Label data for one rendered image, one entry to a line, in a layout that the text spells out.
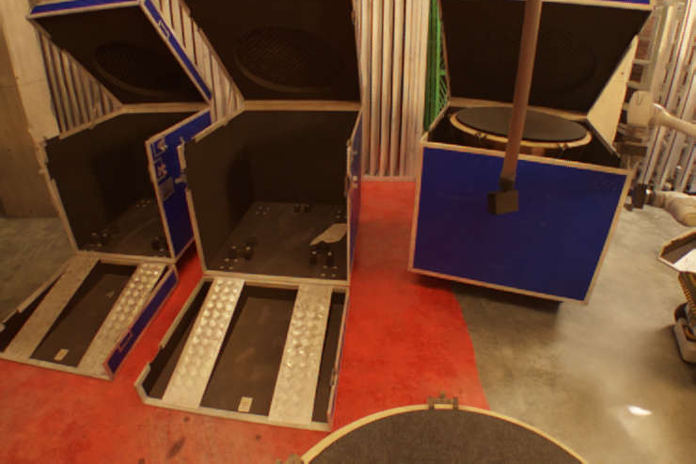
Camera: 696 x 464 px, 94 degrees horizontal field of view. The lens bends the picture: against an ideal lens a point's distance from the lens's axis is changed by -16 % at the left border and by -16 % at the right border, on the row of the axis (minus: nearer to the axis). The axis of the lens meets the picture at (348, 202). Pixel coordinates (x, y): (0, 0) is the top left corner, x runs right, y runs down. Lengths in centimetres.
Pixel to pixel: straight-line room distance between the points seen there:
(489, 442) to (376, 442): 22
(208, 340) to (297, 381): 52
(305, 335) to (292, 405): 36
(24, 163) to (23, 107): 52
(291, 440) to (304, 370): 33
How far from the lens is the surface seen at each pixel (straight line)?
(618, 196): 209
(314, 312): 207
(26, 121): 394
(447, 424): 87
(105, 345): 234
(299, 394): 184
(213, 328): 212
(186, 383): 200
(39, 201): 422
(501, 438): 88
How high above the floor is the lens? 152
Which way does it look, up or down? 26 degrees down
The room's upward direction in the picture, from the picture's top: straight up
